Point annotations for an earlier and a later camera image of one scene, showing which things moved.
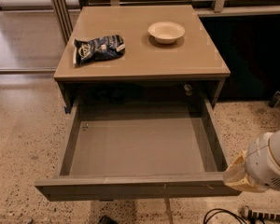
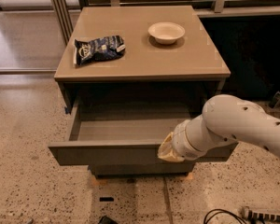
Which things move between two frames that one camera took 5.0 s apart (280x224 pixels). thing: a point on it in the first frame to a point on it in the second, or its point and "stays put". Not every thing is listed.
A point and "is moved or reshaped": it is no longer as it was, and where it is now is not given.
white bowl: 166,32 stays put
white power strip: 265,216 stays put
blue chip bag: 100,49 stays put
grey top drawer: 130,147 is moved or reshaped
